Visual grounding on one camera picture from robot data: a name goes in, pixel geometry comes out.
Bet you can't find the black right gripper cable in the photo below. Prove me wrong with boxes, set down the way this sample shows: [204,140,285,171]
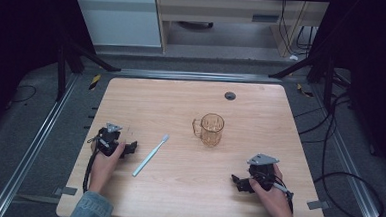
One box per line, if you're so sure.
[270,180,296,215]

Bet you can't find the thin black floor cable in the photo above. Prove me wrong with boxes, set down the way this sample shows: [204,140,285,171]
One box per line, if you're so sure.
[4,84,38,112]

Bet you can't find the light blue toothbrush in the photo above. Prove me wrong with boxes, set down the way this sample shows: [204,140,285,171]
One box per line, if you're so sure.
[131,131,171,179]

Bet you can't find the dark metal crossbar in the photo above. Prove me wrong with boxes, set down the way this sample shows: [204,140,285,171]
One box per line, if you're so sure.
[111,66,283,86]

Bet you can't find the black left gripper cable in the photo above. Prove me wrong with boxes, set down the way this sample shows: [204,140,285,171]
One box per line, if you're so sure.
[81,135,101,195]

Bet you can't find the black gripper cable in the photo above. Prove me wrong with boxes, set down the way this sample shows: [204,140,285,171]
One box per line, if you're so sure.
[270,180,296,215]
[81,135,101,195]

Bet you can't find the white cabinet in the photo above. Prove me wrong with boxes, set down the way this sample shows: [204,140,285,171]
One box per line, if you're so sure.
[72,0,165,50]

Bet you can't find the clear amber glass mug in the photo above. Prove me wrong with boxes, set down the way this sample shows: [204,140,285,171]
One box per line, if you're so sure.
[190,111,227,149]

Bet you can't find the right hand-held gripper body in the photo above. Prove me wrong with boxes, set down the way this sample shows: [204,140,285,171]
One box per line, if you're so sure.
[245,152,281,194]

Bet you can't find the hanging black cables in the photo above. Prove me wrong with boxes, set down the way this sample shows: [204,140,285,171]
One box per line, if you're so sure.
[277,0,321,58]

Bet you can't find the yellow black striped tape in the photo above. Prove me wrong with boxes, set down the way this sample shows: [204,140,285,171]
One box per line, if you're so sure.
[295,82,315,98]
[88,73,103,92]

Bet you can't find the person's right hand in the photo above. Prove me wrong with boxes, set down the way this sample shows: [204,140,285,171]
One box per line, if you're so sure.
[246,162,301,217]

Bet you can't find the grey tape strip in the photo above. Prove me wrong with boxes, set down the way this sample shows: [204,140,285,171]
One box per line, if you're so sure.
[306,200,330,212]
[53,185,79,198]

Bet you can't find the aluminium floor rail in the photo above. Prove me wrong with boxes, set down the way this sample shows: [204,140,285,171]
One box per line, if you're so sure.
[0,68,81,217]
[303,84,386,217]

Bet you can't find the black metal stand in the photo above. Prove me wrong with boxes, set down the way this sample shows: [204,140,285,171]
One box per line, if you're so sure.
[266,48,352,113]
[51,27,125,107]

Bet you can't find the person's left hand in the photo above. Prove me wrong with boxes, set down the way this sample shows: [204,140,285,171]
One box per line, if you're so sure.
[87,139,127,196]

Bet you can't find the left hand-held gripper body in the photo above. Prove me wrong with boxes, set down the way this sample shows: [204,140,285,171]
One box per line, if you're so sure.
[92,121,129,159]

